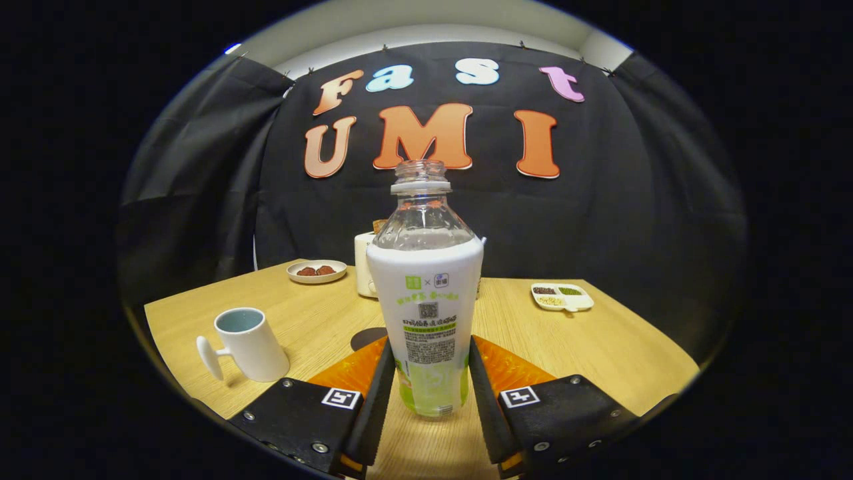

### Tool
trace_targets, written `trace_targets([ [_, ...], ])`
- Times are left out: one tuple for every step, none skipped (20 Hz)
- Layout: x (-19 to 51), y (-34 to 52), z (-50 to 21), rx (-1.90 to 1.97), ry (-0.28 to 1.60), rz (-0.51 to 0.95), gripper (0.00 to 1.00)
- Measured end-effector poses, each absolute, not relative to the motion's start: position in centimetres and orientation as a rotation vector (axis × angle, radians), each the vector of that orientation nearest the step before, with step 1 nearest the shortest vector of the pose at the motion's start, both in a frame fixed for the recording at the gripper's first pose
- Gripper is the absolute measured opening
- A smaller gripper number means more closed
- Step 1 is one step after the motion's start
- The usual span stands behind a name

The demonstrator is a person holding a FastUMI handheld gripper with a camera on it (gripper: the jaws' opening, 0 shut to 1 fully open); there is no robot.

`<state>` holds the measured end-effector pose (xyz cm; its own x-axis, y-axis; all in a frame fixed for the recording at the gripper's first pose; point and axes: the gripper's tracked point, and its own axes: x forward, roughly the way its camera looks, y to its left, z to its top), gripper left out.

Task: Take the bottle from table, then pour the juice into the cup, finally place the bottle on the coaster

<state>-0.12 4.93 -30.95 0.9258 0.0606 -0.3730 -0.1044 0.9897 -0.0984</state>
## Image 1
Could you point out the wooden table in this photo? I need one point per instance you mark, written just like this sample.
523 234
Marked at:
320 320

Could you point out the small round beige plate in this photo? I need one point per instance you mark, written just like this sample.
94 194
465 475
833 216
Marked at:
318 279

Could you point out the white cup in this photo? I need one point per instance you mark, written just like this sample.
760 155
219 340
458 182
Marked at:
256 350

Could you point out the clear plastic juice bottle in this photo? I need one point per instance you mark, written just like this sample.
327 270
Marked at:
426 280

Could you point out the dark brown round coaster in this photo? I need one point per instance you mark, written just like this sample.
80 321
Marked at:
365 338

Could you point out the cream toaster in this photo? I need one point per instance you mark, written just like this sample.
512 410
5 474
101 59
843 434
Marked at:
363 266

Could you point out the white divided dish with grains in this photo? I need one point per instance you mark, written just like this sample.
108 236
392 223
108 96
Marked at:
563 298

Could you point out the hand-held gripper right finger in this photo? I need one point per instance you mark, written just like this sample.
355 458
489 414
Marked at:
488 416

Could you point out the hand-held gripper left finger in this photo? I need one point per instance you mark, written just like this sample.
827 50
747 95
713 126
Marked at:
374 413

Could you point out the black backdrop cloth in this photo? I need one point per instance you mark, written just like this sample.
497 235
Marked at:
600 220

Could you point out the brown bread slice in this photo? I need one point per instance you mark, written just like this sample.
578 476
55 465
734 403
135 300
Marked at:
379 226

